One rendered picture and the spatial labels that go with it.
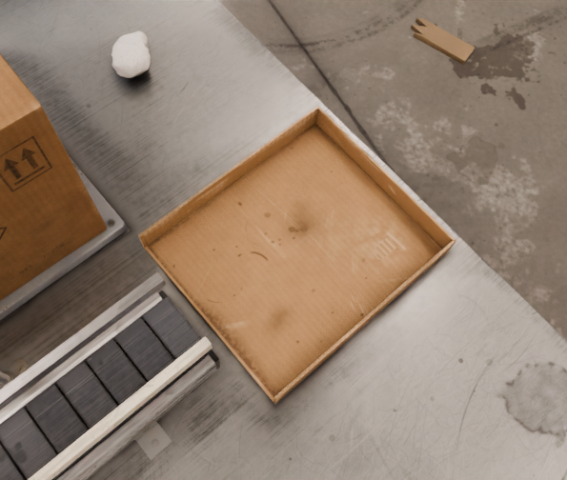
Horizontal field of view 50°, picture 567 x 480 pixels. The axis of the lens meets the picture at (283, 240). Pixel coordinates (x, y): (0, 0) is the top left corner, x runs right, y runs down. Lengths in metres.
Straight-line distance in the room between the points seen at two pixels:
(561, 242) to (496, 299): 1.09
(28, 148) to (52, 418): 0.29
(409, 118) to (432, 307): 1.20
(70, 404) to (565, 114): 1.76
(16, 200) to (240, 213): 0.29
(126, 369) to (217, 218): 0.23
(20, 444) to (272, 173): 0.44
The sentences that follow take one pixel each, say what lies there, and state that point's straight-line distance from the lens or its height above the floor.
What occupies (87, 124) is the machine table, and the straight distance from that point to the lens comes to 0.91.
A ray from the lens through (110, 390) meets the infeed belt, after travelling 0.71.
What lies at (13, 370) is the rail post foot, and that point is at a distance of 0.80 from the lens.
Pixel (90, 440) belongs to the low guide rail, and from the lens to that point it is 0.68.
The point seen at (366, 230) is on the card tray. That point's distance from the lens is 0.82.
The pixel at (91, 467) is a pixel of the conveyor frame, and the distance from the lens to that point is 0.72.
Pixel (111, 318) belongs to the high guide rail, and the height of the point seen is 0.96.
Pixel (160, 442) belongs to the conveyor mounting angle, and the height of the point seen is 0.83.
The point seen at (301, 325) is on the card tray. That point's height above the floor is 0.83.
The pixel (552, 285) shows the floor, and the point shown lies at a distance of 1.85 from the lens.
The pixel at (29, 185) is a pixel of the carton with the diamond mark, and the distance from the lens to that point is 0.65.
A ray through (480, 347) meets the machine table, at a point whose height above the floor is 0.83.
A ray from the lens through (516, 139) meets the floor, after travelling 2.02.
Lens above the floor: 1.57
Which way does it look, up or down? 68 degrees down
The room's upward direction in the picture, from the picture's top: 8 degrees clockwise
